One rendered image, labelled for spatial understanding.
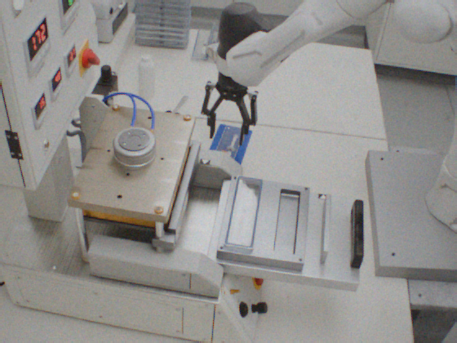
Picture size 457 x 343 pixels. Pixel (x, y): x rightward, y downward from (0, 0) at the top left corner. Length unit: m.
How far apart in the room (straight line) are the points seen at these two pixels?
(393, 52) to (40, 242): 2.50
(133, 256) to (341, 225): 0.43
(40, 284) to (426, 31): 0.90
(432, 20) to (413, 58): 2.28
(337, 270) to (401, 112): 2.15
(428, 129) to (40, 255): 2.37
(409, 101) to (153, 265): 2.44
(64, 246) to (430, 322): 1.18
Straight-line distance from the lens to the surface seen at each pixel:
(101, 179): 1.06
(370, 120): 1.85
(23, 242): 1.23
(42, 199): 1.21
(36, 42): 0.90
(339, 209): 1.24
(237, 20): 1.34
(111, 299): 1.19
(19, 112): 0.90
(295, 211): 1.20
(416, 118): 3.20
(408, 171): 1.63
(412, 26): 1.10
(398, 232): 1.47
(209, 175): 1.26
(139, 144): 1.06
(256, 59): 1.25
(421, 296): 1.44
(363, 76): 2.03
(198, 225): 1.22
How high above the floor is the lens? 1.86
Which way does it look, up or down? 45 degrees down
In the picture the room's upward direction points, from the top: 5 degrees clockwise
